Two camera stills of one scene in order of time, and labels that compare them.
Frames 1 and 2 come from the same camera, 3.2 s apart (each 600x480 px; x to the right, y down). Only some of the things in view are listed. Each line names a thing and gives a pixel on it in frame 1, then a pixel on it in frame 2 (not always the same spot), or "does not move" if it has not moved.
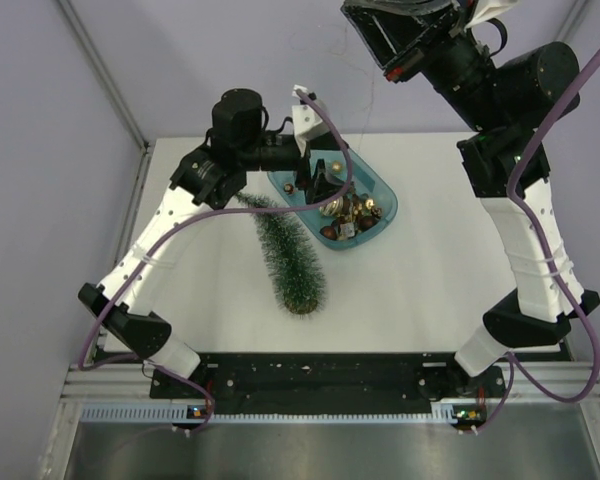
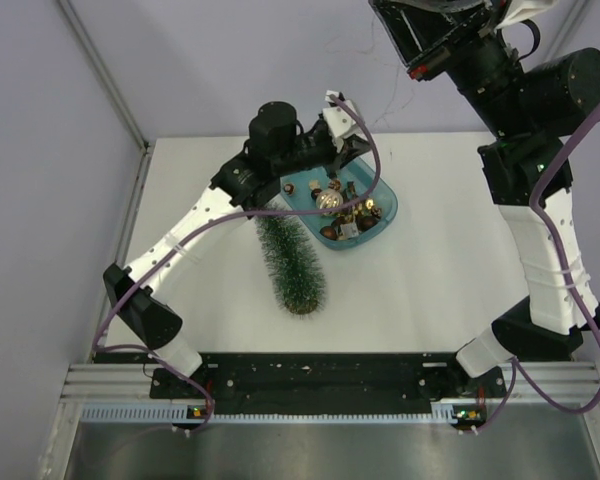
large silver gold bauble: (333, 208) does not move
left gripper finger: (302, 172) → (332, 168)
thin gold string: (371, 85) → (369, 50)
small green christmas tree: (292, 263) does not move
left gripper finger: (322, 187) → (353, 146)
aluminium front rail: (546, 386) does not move
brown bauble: (328, 232) does not move
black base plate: (327, 380) does not move
